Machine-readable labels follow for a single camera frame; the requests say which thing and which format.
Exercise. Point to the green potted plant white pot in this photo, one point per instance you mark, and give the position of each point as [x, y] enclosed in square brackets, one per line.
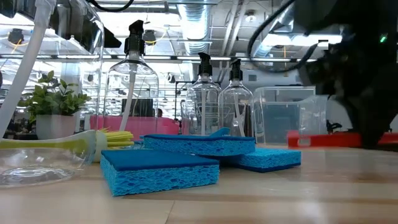
[56, 124]

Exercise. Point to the blue two-tone kitchen sponge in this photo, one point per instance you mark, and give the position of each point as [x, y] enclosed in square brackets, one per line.
[139, 145]
[199, 146]
[155, 177]
[267, 158]

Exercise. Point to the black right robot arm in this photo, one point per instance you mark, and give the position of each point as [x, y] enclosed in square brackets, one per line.
[342, 15]

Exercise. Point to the pink plastic tray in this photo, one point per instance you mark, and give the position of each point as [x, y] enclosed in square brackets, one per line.
[168, 126]

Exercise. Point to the red straight brush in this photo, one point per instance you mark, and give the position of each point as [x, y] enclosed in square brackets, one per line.
[326, 140]

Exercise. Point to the blue dish brush white bristles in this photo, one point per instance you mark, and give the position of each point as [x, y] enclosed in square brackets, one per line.
[222, 132]

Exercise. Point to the yellow-green dish brush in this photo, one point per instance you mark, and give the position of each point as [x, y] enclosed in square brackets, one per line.
[119, 137]

